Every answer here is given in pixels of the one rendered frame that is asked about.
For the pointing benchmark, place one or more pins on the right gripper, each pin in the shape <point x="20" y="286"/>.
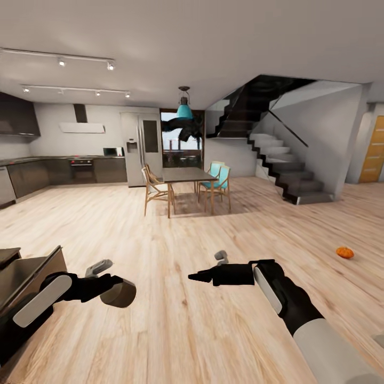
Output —
<point x="227" y="274"/>

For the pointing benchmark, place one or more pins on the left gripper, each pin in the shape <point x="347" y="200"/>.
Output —
<point x="100" y="285"/>

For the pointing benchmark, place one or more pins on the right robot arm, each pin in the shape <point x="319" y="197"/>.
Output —
<point x="329" y="357"/>

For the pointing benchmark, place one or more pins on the pillar candle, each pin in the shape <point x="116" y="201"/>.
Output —
<point x="121" y="295"/>

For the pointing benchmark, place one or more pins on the room light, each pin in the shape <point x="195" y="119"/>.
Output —
<point x="184" y="111"/>

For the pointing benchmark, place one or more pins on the breakfast table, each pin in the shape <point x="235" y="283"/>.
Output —
<point x="187" y="174"/>

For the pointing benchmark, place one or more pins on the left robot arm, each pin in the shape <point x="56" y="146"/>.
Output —
<point x="19" y="323"/>

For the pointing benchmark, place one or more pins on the pumpkin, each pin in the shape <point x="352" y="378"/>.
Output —
<point x="345" y="252"/>

